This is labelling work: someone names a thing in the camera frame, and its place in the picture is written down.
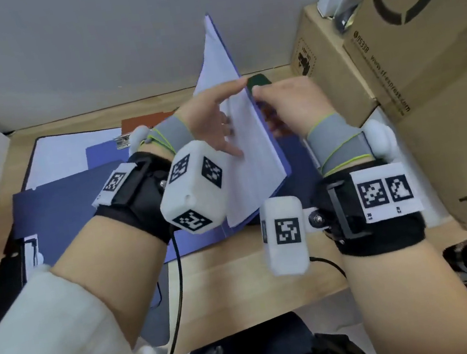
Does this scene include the person's left forearm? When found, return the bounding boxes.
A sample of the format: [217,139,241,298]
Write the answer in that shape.
[43,204,184,354]

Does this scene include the black folder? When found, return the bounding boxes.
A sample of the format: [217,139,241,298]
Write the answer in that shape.
[0,119,181,354]

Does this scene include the light blue folder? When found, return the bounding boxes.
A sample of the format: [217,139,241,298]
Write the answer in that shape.
[128,5,305,266]

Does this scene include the white wristband ball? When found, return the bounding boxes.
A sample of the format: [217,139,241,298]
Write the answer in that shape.
[126,124,155,154]
[359,115,401,164]

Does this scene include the large black-logo cardboard box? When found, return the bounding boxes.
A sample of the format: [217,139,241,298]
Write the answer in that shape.
[336,0,467,249]

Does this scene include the person's right forearm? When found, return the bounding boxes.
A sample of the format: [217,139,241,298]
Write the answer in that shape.
[341,234,467,354]

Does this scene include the green folder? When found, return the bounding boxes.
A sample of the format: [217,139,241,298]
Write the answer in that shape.
[244,71,276,97]

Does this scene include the shiny metal object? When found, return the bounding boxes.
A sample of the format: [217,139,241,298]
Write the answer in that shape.
[332,3,363,35]

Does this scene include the white paper sheet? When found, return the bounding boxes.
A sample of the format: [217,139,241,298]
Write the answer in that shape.
[18,126,129,191]
[183,7,295,231]

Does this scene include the black wrist strap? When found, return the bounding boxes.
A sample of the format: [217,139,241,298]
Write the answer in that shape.
[84,147,185,255]
[309,154,431,263]

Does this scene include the person's right hand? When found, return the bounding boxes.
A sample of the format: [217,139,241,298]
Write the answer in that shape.
[250,67,378,186]

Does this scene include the person's left hand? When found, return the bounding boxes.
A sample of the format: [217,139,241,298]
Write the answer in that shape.
[140,77,259,172]

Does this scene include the navy blue folder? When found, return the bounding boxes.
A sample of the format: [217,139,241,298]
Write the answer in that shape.
[2,110,333,284]

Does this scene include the orange brown folder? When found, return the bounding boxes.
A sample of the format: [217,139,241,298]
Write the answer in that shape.
[111,92,296,163]

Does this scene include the white sleeve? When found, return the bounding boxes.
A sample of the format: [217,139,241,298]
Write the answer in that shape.
[0,248,169,354]

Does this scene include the small-logo cardboard box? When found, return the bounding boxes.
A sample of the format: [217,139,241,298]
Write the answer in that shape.
[281,0,384,137]

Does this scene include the black cable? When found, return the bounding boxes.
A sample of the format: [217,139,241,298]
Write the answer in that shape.
[308,251,348,284]
[127,231,197,354]

